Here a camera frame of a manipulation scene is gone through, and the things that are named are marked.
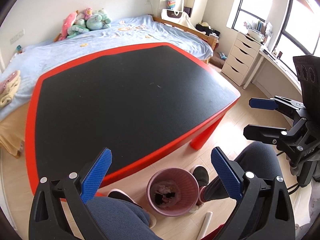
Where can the bed with blue sheet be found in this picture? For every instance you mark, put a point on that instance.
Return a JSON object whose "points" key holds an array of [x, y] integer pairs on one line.
{"points": [[42, 57]]}

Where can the white drawer cabinet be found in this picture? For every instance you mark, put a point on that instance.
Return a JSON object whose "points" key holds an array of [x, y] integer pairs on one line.
{"points": [[241, 58]]}

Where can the colourful hanging bag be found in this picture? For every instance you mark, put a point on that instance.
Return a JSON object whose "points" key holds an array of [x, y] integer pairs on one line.
{"points": [[171, 4]]}

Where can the white wall socket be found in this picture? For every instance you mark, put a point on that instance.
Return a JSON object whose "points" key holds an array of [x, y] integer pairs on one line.
{"points": [[17, 36]]}

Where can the pink plush toy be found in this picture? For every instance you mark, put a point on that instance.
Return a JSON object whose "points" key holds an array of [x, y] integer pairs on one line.
{"points": [[68, 22]]}

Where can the white desk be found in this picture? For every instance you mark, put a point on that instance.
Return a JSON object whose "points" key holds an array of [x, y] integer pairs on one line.
{"points": [[272, 78]]}

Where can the pink ribbed trash bin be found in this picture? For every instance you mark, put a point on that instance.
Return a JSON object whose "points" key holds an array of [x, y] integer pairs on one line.
{"points": [[172, 192]]}

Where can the person leg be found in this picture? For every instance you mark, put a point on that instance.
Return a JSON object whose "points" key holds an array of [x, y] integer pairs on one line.
{"points": [[257, 157], [120, 217]]}

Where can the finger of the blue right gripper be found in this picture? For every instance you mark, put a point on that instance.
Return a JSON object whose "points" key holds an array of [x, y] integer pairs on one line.
{"points": [[267, 104], [265, 134]]}

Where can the folded pink beige towels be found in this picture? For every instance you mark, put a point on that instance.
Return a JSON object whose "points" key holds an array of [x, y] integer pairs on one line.
{"points": [[9, 88]]}

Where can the person right leg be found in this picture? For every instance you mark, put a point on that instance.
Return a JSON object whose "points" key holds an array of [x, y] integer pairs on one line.
{"points": [[257, 157]]}

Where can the black window frame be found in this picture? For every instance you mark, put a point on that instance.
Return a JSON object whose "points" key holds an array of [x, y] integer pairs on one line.
{"points": [[295, 26]]}

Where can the red table with black top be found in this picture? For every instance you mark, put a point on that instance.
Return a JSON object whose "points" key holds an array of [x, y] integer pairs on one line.
{"points": [[141, 101]]}

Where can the green plush toy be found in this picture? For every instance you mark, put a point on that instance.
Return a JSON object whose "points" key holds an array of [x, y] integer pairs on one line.
{"points": [[89, 20]]}

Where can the person left leg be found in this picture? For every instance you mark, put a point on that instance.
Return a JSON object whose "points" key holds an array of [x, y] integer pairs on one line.
{"points": [[120, 217]]}

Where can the white tote bag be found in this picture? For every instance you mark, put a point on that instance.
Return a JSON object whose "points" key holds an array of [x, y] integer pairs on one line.
{"points": [[176, 16]]}

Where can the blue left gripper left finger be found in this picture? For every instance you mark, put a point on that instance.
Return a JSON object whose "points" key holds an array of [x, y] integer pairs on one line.
{"points": [[92, 179]]}

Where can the white stool leg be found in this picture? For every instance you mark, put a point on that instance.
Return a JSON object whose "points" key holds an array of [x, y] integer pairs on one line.
{"points": [[205, 225]]}

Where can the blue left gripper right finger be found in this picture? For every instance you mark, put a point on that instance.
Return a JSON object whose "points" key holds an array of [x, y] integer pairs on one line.
{"points": [[229, 172]]}

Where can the red stool seat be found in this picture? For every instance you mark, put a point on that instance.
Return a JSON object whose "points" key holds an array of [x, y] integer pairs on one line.
{"points": [[213, 234]]}

